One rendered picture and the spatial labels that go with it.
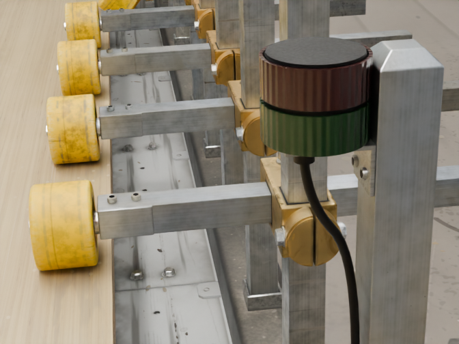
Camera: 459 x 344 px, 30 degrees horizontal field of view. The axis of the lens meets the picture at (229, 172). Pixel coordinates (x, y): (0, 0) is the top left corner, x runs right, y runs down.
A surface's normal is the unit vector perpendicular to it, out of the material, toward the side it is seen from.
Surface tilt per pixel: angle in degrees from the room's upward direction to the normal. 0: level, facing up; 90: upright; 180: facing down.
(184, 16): 90
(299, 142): 90
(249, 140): 90
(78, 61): 57
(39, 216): 51
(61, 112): 36
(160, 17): 90
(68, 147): 103
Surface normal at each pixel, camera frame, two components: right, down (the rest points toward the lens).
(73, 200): 0.04, -0.54
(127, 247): -0.04, -0.91
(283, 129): -0.61, 0.34
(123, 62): 0.13, 0.40
